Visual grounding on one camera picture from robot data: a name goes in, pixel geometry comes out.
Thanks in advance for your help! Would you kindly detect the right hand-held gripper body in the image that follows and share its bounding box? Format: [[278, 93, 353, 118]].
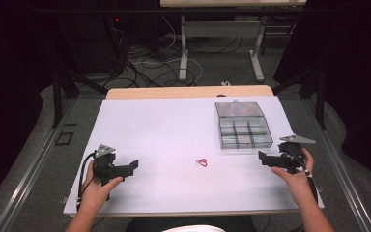
[[277, 134, 317, 175]]

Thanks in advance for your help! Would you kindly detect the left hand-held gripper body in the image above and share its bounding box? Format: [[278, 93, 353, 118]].
[[91, 143, 126, 187]]

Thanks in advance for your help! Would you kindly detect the clear plastic compartment box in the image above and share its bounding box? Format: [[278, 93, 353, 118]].
[[214, 100, 274, 150]]

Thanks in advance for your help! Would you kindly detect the person's right hand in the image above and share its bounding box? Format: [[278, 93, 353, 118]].
[[271, 147, 315, 205]]

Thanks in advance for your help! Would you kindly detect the person's left hand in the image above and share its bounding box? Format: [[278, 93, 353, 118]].
[[80, 159, 124, 217]]

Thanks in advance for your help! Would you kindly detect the white table mat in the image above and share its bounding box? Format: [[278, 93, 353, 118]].
[[63, 95, 325, 217]]

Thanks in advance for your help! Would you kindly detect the black metal stand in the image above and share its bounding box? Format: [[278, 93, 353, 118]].
[[50, 57, 109, 129], [271, 64, 328, 131]]

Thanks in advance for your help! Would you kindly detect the person's torso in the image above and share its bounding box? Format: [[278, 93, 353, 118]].
[[125, 216, 259, 232]]

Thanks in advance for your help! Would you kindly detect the wooden table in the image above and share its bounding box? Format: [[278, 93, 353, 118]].
[[105, 84, 274, 101]]

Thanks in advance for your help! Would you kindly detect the white-legged desk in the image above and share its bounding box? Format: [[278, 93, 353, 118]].
[[159, 0, 307, 83]]

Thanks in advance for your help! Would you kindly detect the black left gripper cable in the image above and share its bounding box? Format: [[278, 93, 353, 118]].
[[76, 151, 98, 212]]

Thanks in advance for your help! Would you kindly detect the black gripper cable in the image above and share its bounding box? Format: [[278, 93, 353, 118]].
[[76, 151, 98, 212], [289, 149, 320, 204]]

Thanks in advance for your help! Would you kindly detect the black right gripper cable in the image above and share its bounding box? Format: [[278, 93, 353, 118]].
[[289, 149, 320, 204]]

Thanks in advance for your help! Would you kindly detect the tangle of floor cables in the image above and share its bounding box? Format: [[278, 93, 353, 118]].
[[107, 15, 249, 89]]

